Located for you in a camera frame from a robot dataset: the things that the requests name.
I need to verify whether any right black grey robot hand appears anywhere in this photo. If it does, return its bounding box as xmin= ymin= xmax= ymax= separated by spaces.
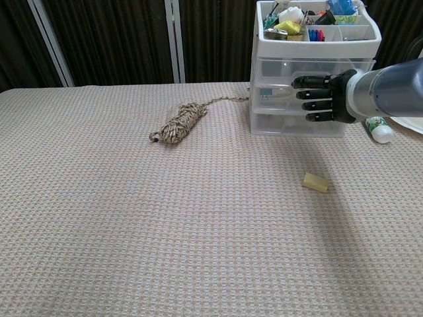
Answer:
xmin=291 ymin=69 xmax=360 ymax=125

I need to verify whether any clear plastic drawer with handle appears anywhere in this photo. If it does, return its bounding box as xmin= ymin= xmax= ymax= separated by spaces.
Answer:
xmin=257 ymin=56 xmax=376 ymax=84

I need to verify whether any yellow sponge block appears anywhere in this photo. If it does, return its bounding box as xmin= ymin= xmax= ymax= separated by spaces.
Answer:
xmin=302 ymin=171 xmax=330 ymax=194

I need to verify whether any clear plastic container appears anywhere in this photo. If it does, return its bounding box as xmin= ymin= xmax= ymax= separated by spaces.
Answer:
xmin=252 ymin=112 xmax=347 ymax=135

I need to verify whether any yellow folded item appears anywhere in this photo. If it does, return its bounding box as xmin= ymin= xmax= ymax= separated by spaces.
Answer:
xmin=274 ymin=20 xmax=305 ymax=36

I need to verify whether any white bottle green label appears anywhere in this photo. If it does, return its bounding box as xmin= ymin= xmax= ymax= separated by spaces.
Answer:
xmin=365 ymin=116 xmax=395 ymax=144

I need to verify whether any white round plate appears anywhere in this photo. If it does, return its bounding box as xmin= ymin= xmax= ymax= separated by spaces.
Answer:
xmin=389 ymin=115 xmax=423 ymax=135

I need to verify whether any green printed packet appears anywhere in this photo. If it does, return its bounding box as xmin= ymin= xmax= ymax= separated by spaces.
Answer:
xmin=333 ymin=14 xmax=360 ymax=24

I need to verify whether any black small object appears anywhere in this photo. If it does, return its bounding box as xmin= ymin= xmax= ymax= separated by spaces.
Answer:
xmin=314 ymin=9 xmax=337 ymax=25

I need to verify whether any shiny metal tin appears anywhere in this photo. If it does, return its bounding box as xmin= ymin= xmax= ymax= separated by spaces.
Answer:
xmin=264 ymin=28 xmax=288 ymax=40

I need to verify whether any blue plastic bag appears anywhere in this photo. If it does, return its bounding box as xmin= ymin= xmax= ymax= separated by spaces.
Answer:
xmin=326 ymin=0 xmax=358 ymax=15

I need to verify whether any beige woven tablecloth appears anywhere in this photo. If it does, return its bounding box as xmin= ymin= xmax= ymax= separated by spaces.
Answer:
xmin=0 ymin=81 xmax=423 ymax=317

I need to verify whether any dark pleated curtain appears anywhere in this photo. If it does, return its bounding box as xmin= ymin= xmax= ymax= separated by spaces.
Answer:
xmin=0 ymin=0 xmax=423 ymax=93

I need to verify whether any white plastic drawer unit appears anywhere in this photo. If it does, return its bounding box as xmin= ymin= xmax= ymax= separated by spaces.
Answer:
xmin=249 ymin=0 xmax=383 ymax=138

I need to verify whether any tan braided rope bundle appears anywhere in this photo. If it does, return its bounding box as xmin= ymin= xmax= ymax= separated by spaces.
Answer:
xmin=149 ymin=94 xmax=249 ymax=145

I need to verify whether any white frame post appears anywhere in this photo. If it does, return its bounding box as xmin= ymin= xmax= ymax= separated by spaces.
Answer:
xmin=26 ymin=0 xmax=74 ymax=88
xmin=164 ymin=0 xmax=186 ymax=84

